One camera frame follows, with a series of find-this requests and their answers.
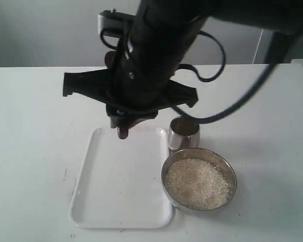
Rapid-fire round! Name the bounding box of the steel bowl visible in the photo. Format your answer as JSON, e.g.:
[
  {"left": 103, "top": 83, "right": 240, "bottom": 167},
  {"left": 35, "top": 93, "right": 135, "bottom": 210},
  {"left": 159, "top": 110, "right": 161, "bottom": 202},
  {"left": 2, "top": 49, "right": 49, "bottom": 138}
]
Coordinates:
[{"left": 161, "top": 148, "right": 237, "bottom": 215}]

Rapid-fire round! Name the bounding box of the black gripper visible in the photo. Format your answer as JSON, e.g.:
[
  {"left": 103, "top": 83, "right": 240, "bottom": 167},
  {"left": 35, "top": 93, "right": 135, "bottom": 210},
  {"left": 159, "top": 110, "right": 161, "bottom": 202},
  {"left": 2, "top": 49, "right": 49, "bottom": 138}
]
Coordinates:
[{"left": 62, "top": 55, "right": 198, "bottom": 129}]

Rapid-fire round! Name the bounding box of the black cable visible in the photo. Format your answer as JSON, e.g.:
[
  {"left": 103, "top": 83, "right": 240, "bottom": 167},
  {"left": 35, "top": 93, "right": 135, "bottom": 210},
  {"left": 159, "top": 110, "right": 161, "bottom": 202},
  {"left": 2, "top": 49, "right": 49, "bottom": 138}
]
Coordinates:
[{"left": 99, "top": 25, "right": 303, "bottom": 125}]

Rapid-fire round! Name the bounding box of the dark vertical post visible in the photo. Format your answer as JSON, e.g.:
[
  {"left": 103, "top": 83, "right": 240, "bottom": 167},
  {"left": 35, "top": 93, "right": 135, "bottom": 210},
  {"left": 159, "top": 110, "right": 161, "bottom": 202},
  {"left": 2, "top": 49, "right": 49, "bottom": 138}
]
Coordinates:
[{"left": 263, "top": 32, "right": 295, "bottom": 64}]

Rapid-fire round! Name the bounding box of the small steel cup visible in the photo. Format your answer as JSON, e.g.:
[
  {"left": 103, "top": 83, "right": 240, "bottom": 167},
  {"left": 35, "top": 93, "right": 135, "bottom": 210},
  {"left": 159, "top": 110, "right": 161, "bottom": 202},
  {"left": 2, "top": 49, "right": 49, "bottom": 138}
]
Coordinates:
[{"left": 168, "top": 116, "right": 200, "bottom": 151}]

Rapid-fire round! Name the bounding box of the beige granular powder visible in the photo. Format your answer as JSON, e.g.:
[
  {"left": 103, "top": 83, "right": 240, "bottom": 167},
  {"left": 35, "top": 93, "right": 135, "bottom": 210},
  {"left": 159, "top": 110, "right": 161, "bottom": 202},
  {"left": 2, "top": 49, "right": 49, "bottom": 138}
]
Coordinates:
[{"left": 165, "top": 158, "right": 229, "bottom": 210}]

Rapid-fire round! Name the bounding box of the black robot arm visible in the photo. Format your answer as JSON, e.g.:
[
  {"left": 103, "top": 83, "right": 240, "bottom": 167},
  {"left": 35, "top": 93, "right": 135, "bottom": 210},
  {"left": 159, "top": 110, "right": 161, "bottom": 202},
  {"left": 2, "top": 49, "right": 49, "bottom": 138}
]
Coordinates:
[{"left": 63, "top": 1, "right": 303, "bottom": 132}]

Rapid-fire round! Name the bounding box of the white rectangular plastic tray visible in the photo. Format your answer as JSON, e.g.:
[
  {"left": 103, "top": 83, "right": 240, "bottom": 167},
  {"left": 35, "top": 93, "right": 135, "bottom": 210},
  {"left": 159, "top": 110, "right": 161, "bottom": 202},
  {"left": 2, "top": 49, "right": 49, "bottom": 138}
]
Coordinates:
[{"left": 69, "top": 127, "right": 172, "bottom": 229}]

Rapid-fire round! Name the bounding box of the brown wooden spoon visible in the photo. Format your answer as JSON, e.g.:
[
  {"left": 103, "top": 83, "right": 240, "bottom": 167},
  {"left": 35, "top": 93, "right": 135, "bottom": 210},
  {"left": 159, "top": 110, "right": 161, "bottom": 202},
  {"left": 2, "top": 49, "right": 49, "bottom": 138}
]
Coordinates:
[{"left": 105, "top": 50, "right": 129, "bottom": 140}]

